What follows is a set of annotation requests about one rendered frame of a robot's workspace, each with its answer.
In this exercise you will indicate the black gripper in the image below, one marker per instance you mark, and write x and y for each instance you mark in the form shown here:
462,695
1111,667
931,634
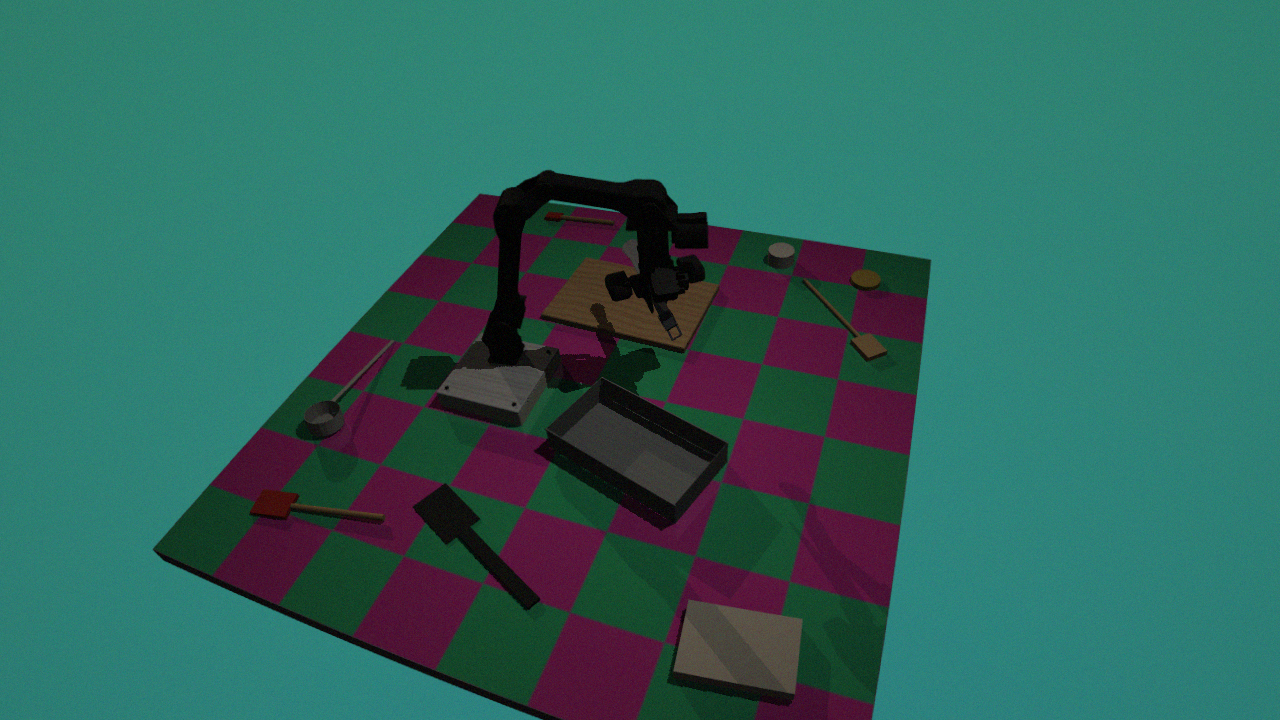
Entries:
620,286

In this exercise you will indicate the brown wooden board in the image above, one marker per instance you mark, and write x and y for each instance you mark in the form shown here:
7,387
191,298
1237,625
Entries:
584,302

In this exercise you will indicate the brown round disc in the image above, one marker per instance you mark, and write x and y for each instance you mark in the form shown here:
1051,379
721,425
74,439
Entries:
865,280

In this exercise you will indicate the grey cylinder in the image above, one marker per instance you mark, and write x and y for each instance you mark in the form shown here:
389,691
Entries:
781,255

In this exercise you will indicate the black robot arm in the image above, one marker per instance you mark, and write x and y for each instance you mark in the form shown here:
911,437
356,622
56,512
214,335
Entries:
650,211

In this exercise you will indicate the tan flat rectangular slab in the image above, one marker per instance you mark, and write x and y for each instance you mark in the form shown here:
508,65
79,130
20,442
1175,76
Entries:
739,649

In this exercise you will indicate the dark grey saucepan with long handle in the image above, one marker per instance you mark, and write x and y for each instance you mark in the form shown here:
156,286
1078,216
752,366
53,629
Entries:
326,417

